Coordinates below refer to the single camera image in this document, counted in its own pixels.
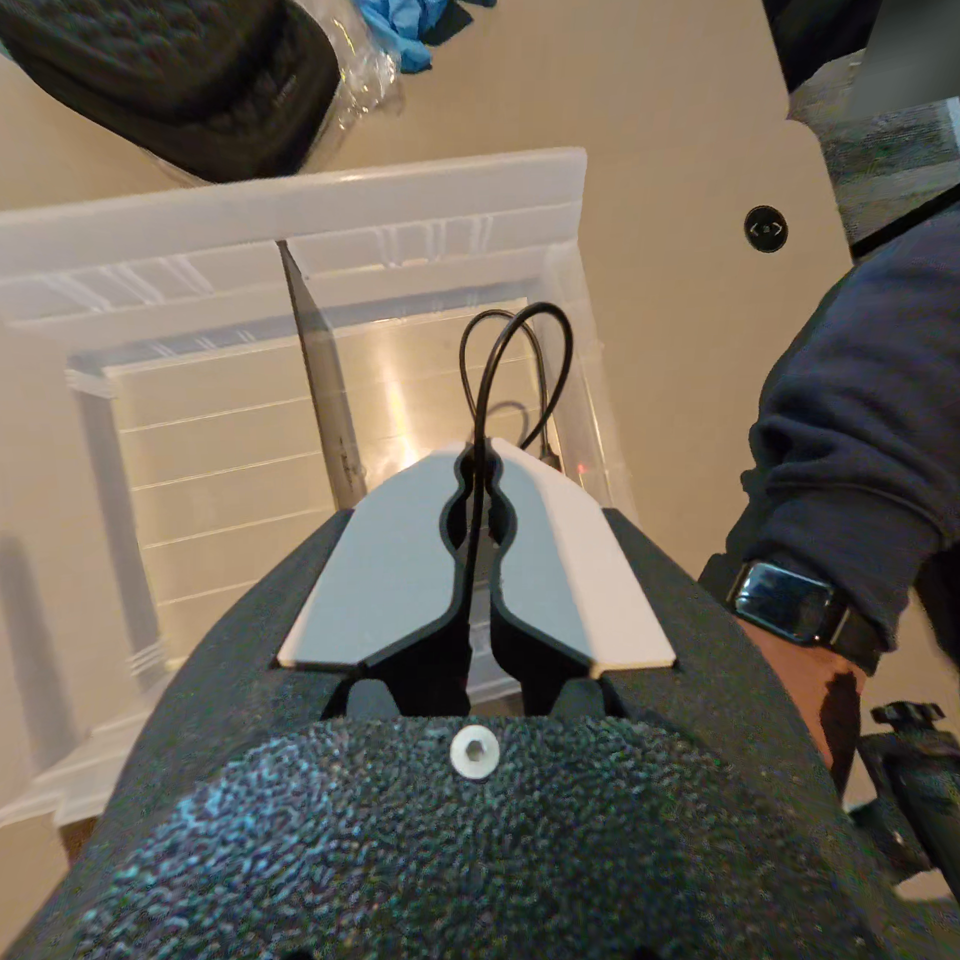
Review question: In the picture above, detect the black desk grommet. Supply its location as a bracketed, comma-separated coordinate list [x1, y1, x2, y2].
[743, 204, 790, 253]

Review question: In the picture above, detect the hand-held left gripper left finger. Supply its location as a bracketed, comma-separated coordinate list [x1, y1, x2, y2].
[278, 444, 478, 673]

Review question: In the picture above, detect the thin black cable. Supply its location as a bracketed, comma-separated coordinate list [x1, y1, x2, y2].
[450, 303, 574, 661]

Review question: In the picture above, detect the clear plastic bag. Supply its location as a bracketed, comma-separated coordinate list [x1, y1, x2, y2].
[293, 0, 409, 154]

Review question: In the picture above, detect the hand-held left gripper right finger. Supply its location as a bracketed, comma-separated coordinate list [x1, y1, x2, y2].
[483, 438, 678, 676]

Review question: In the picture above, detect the black bin divider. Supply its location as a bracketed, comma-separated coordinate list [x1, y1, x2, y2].
[275, 237, 370, 511]

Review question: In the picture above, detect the black smartwatch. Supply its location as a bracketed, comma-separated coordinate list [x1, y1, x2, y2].
[726, 558, 889, 676]

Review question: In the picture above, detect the clear plastic bin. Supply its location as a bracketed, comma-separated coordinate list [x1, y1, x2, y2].
[0, 146, 639, 834]

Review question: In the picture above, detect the blue cloth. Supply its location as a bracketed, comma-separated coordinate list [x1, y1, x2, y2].
[357, 0, 496, 76]

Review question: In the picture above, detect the person's right forearm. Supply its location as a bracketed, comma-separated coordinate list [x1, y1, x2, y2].
[743, 203, 960, 649]

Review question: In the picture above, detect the black ribbed pad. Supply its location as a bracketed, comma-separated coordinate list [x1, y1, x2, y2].
[0, 0, 343, 184]

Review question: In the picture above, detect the person's right hand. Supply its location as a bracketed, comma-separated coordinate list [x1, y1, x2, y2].
[743, 618, 867, 784]

